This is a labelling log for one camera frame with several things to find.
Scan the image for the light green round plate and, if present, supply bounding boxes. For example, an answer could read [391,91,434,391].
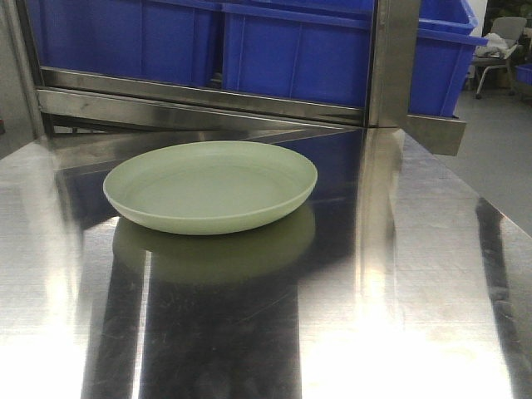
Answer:
[103,140,318,235]

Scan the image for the stainless steel shelf rack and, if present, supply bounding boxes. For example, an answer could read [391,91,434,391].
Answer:
[0,0,467,157]

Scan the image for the right blue plastic bin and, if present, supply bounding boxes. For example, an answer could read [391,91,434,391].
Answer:
[222,1,487,117]

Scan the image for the blue plastic bin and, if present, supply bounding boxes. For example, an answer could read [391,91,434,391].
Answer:
[222,1,487,117]
[26,1,221,86]

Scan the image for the left blue plastic bin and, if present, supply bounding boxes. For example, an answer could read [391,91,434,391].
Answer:
[26,1,221,86]

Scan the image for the far blue bin edge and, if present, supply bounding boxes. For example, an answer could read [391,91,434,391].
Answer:
[515,63,532,86]

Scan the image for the grey office chair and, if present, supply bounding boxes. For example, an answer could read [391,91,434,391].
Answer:
[471,17,527,100]

